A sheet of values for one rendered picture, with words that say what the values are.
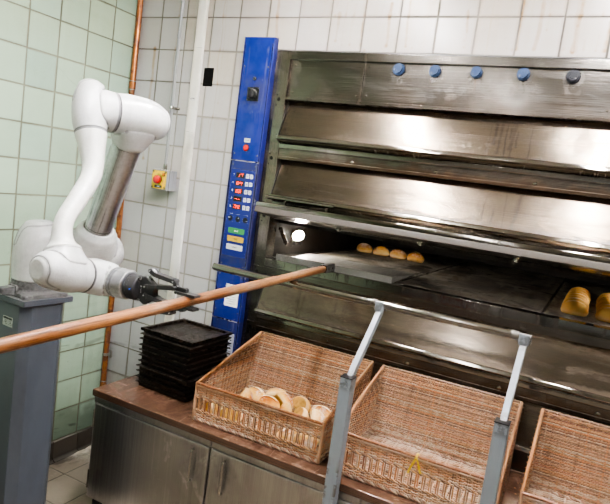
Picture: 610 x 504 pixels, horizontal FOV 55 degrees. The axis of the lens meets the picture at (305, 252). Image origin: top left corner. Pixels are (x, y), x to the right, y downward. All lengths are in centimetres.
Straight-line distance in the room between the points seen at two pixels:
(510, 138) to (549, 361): 83
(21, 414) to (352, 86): 181
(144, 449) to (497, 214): 165
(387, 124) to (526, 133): 54
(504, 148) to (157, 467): 181
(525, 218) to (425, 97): 61
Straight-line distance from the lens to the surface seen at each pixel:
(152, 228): 307
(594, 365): 237
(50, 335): 132
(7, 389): 245
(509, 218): 232
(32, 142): 284
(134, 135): 208
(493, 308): 235
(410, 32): 252
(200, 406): 237
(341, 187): 252
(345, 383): 192
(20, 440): 249
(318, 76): 265
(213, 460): 235
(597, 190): 231
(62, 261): 171
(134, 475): 263
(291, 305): 263
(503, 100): 239
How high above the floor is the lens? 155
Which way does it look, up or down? 7 degrees down
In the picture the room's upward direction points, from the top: 8 degrees clockwise
